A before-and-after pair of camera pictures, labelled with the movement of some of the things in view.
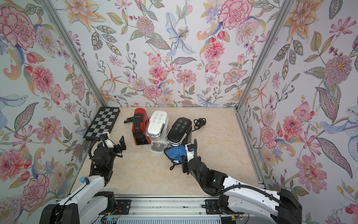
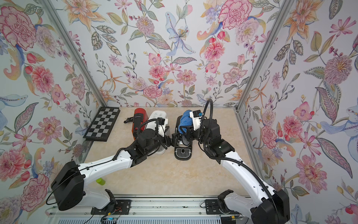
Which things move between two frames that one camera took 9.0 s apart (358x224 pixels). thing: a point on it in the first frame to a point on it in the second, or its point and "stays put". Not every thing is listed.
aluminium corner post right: x=286 y=7 stays put
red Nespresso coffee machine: x=140 y=127 stays put
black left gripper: x=123 y=145 to x=168 y=142
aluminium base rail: x=186 y=211 stays put
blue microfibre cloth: x=176 y=153 to x=185 y=120
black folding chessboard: x=103 y=122 stays put
